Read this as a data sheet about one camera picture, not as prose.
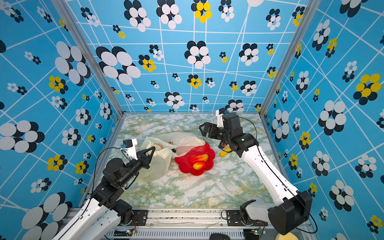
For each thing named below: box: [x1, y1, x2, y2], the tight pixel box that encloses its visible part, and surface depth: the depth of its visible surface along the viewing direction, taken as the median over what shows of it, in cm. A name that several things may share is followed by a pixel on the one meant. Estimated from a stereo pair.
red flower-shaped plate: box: [174, 142, 216, 176], surface depth 91 cm
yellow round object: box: [275, 232, 299, 240], surface depth 68 cm
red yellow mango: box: [193, 161, 207, 170], surface depth 90 cm
